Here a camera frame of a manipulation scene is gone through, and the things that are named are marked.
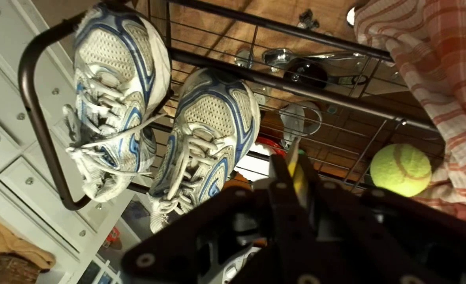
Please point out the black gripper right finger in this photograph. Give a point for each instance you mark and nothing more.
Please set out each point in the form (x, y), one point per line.
(391, 242)

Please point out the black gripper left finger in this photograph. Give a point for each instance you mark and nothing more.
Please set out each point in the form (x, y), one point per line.
(233, 237)

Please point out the yellow tennis ball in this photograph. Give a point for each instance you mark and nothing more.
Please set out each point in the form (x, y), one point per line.
(400, 170)

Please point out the white blue sneaker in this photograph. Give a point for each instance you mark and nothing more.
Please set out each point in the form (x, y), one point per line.
(116, 58)
(217, 116)

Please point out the black round pan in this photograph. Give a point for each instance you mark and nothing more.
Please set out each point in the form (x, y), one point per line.
(306, 73)

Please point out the silver metal ladle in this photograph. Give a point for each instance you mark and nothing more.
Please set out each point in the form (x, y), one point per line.
(277, 56)

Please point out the orange white striped cloth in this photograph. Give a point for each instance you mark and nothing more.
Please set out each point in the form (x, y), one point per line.
(443, 64)

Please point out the brown crumpled cloth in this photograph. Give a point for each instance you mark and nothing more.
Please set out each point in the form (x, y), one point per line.
(6, 247)

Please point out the white drawer cabinet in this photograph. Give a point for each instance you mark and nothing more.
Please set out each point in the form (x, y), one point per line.
(1, 64)

